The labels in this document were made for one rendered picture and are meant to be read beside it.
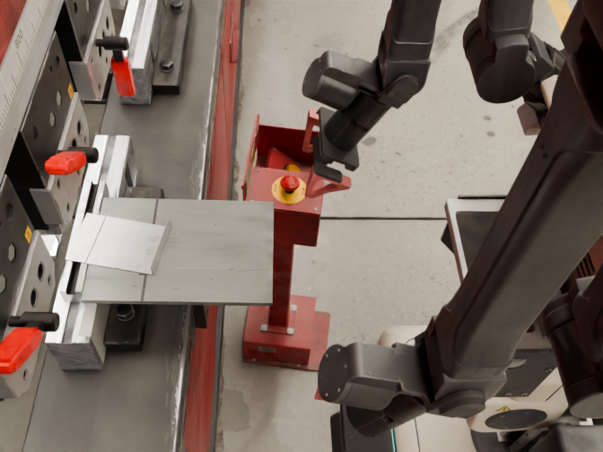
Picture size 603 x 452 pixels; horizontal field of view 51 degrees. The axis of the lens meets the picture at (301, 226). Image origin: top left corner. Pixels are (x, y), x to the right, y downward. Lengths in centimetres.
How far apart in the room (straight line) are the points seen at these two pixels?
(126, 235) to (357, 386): 47
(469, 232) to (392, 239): 126
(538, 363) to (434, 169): 161
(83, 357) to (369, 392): 48
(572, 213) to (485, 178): 207
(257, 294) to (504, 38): 47
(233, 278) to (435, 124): 181
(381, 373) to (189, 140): 75
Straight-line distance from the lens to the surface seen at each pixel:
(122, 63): 89
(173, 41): 142
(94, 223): 98
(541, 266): 45
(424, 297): 210
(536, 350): 87
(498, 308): 49
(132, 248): 94
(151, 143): 124
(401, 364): 63
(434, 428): 162
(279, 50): 283
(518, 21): 85
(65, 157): 65
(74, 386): 100
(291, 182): 125
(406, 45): 83
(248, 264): 91
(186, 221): 96
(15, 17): 65
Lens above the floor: 177
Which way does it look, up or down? 54 degrees down
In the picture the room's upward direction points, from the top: 6 degrees clockwise
